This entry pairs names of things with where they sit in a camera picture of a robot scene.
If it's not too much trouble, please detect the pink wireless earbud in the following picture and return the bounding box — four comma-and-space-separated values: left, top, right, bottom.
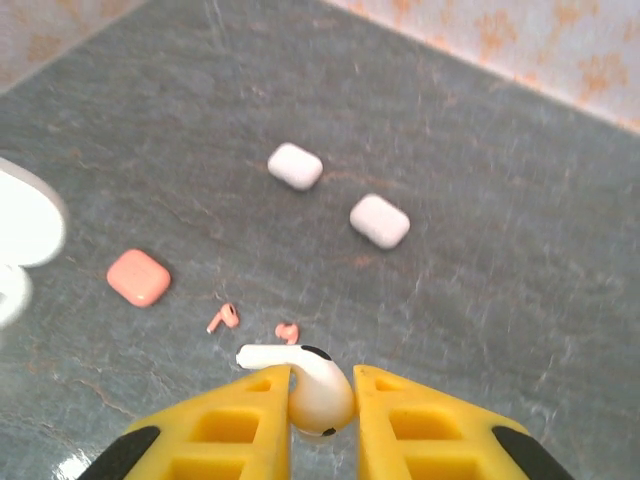
205, 302, 241, 335
274, 322, 301, 346

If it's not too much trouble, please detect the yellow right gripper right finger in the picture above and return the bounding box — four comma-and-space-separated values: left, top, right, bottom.
352, 364, 576, 480

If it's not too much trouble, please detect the white wireless earbud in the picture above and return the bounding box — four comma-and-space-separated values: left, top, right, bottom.
234, 342, 356, 441

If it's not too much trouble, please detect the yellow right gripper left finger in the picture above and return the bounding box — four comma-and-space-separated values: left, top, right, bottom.
77, 363, 293, 480

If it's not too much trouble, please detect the white earbud charging case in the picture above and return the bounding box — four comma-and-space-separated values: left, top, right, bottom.
266, 141, 325, 192
348, 193, 412, 250
0, 157, 69, 329

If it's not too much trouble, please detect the pink earbud charging case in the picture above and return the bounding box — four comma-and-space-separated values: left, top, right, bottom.
105, 248, 173, 309

